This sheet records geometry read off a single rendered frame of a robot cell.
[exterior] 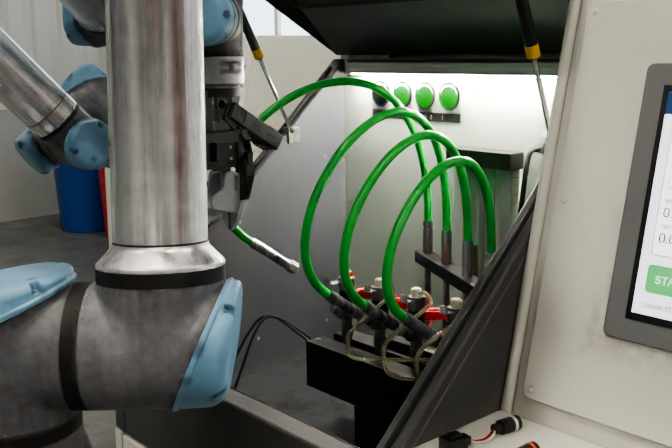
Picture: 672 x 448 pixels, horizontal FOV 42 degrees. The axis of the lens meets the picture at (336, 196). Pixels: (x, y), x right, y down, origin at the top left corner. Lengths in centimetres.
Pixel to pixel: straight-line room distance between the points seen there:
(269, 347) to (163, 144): 109
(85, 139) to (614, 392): 80
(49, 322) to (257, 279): 99
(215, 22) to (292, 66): 333
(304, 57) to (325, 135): 269
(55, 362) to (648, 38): 80
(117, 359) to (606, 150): 69
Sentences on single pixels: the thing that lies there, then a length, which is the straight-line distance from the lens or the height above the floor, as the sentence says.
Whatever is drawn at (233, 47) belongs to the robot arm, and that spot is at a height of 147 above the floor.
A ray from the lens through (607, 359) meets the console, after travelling 116.
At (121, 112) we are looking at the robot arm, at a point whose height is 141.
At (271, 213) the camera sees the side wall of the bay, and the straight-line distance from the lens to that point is 175.
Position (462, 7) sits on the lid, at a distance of 149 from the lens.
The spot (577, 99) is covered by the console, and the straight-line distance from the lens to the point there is 122.
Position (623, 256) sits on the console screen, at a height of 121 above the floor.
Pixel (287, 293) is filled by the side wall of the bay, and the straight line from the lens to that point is 181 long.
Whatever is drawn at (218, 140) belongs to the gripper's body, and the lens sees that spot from 126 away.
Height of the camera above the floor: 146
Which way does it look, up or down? 9 degrees down
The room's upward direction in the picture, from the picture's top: 1 degrees counter-clockwise
